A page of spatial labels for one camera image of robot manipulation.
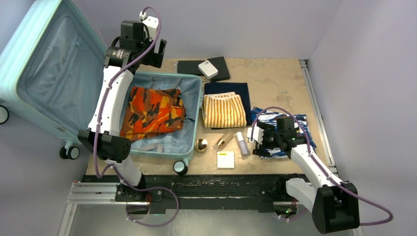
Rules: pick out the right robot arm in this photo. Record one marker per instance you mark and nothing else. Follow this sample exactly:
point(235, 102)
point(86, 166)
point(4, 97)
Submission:
point(322, 193)

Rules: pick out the blue white patterned garment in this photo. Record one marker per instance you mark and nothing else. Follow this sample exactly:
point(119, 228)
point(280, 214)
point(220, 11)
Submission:
point(269, 117)

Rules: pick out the clear gold perfume bottle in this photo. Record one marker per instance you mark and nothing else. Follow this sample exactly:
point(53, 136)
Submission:
point(223, 140)

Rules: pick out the lavender cosmetic tube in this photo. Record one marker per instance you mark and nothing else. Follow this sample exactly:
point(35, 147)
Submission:
point(242, 144)

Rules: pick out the yellow striped garment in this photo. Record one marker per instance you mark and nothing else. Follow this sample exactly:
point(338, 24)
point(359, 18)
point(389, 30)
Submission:
point(223, 110)

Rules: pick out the light blue open suitcase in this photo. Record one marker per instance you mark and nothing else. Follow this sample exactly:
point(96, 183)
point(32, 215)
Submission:
point(51, 73)

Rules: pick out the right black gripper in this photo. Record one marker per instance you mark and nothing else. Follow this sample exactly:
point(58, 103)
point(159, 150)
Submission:
point(259, 149)

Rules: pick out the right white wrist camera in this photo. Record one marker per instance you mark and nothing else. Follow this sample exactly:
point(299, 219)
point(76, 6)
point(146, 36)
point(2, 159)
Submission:
point(255, 135)

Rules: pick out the orange camouflage garment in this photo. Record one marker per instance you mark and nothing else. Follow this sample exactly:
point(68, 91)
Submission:
point(152, 112)

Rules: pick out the black metal base rail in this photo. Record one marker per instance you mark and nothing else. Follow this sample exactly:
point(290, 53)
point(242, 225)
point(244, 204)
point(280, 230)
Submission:
point(264, 193)

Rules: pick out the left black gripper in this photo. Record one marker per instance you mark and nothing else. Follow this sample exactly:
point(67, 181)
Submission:
point(155, 58)

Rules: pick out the white power bank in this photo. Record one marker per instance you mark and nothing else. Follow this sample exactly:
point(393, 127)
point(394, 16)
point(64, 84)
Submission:
point(208, 69)

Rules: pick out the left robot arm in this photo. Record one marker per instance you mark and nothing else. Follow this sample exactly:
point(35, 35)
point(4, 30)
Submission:
point(101, 138)

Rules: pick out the gold round jar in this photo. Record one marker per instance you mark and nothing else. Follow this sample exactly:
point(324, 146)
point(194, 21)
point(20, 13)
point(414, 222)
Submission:
point(201, 145)

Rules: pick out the navy blue garment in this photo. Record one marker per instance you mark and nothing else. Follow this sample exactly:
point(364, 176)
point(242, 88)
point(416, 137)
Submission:
point(240, 89)

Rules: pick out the white square box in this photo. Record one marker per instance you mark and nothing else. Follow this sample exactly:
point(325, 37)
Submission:
point(225, 160)

